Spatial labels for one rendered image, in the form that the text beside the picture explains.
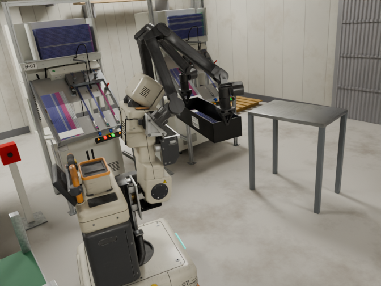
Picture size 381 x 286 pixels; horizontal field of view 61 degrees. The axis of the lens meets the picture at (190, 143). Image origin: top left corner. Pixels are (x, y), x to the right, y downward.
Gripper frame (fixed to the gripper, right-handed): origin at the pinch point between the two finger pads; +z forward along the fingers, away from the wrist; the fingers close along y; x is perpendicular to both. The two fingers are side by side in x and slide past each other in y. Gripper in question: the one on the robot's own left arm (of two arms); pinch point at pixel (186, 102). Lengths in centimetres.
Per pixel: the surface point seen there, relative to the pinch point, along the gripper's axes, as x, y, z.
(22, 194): 130, 93, 78
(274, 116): -83, 16, 32
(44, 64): 85, 141, -24
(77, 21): 44, 168, -58
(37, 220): 126, 93, 108
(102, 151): 51, 132, 72
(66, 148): 86, 123, 56
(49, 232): 116, 68, 109
